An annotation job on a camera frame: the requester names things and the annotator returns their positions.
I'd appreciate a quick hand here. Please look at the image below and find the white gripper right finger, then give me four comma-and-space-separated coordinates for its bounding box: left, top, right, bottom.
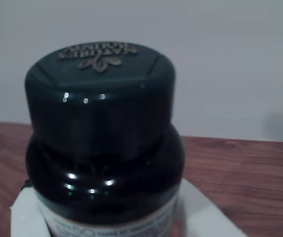
177, 178, 248, 237

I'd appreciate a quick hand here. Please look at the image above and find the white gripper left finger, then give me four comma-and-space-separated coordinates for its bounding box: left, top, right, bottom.
9, 181, 53, 237

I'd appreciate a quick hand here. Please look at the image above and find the green pill bottle white label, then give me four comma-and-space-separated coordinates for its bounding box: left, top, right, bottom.
24, 41, 186, 237

